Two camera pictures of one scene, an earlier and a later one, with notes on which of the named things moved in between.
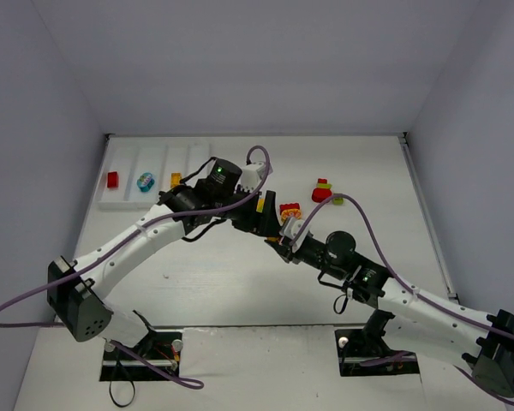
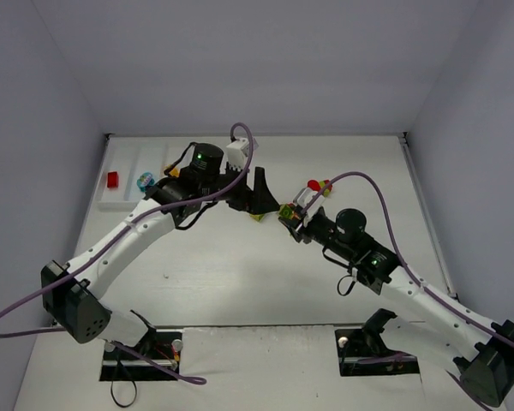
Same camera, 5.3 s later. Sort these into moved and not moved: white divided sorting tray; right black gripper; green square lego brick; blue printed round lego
Moved: green square lego brick; right black gripper
Not moved: blue printed round lego; white divided sorting tray
